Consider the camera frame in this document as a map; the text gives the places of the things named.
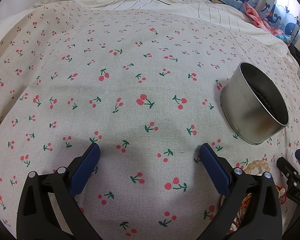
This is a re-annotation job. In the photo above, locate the teal cloth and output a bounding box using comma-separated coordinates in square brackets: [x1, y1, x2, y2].
[275, 31, 293, 43]

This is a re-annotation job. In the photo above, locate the black braided bracelet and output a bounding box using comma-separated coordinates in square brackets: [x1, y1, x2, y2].
[249, 84, 277, 117]

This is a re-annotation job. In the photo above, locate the white bed sheet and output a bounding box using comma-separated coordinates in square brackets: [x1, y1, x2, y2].
[0, 12, 23, 53]

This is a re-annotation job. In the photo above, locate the round metal tin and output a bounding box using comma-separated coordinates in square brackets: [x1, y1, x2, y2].
[220, 62, 290, 145]

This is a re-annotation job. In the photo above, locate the pile of bracelets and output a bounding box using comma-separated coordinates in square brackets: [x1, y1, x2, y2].
[219, 159, 290, 235]

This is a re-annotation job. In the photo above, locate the cherry print cloth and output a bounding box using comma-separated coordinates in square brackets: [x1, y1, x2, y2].
[0, 0, 300, 240]

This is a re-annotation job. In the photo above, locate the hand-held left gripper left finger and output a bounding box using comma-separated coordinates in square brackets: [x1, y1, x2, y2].
[16, 142, 101, 240]

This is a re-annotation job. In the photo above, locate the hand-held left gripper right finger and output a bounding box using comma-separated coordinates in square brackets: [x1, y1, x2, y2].
[199, 143, 283, 240]

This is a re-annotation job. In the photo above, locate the pink cloth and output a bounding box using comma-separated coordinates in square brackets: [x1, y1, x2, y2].
[244, 1, 283, 34]

